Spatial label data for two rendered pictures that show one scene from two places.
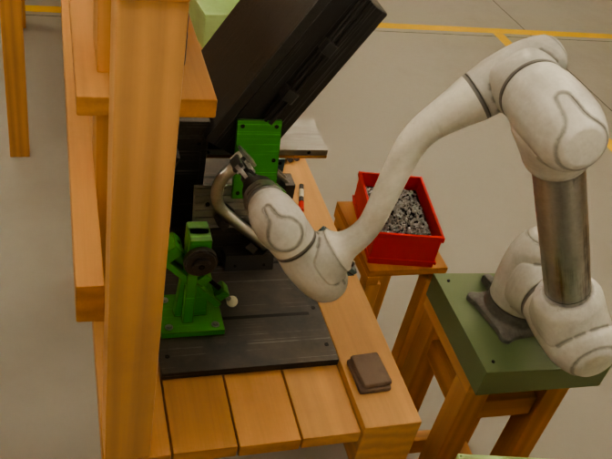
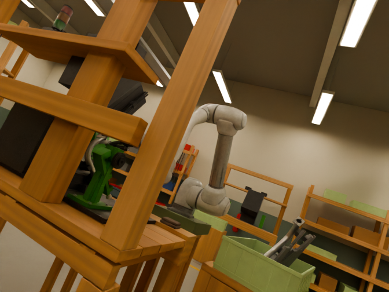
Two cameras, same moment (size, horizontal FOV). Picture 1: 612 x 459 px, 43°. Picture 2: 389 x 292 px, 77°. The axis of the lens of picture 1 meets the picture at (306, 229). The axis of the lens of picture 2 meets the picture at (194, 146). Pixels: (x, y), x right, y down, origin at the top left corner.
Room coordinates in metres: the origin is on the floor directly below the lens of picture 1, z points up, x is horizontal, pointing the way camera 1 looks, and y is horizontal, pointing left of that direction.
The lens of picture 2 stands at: (0.25, 0.76, 1.13)
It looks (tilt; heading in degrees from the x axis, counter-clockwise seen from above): 9 degrees up; 317
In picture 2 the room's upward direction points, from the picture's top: 22 degrees clockwise
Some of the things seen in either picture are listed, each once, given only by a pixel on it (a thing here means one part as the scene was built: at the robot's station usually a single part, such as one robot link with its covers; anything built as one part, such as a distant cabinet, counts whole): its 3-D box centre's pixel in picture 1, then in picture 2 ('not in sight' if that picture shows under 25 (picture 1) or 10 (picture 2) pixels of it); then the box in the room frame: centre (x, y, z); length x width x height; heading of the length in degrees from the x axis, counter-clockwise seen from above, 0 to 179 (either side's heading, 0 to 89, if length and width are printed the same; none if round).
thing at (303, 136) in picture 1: (252, 137); not in sight; (1.81, 0.20, 1.11); 0.39 x 0.16 x 0.03; 113
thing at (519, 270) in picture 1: (535, 270); (190, 192); (1.54, -0.58, 1.09); 0.18 x 0.16 x 0.22; 21
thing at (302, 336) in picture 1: (213, 219); (56, 181); (1.70, 0.26, 0.89); 1.10 x 0.42 x 0.02; 23
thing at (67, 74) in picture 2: not in sight; (86, 78); (1.52, 0.41, 1.42); 0.17 x 0.12 x 0.15; 23
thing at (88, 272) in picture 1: (76, 114); (21, 93); (1.56, 0.60, 1.23); 1.30 x 0.05 x 0.09; 23
